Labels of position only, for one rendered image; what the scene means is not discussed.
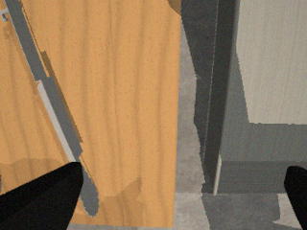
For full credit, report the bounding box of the grey rectangular tray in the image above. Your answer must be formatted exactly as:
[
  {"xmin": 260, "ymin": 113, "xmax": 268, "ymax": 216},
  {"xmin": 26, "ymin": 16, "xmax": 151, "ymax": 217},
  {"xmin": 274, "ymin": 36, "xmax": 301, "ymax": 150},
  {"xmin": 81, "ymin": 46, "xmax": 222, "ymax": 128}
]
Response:
[{"xmin": 203, "ymin": 0, "xmax": 307, "ymax": 196}]

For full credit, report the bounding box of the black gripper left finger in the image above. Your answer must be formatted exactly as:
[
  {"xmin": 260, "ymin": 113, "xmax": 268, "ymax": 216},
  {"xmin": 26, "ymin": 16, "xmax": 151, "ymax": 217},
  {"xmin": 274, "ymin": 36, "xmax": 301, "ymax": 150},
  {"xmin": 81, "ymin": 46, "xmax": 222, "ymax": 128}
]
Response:
[{"xmin": 0, "ymin": 161, "xmax": 83, "ymax": 230}]

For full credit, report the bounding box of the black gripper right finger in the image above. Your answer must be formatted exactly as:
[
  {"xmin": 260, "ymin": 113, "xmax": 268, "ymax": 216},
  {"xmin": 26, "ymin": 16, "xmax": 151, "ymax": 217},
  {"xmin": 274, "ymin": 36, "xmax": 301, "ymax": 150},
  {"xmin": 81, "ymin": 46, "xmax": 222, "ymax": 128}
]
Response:
[{"xmin": 284, "ymin": 166, "xmax": 307, "ymax": 230}]

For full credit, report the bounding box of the orange wooden board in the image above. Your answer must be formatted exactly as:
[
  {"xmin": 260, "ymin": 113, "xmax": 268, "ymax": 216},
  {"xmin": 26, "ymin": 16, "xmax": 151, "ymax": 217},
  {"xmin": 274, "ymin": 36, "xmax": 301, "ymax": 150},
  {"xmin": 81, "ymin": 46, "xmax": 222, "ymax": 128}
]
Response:
[{"xmin": 0, "ymin": 0, "xmax": 181, "ymax": 227}]

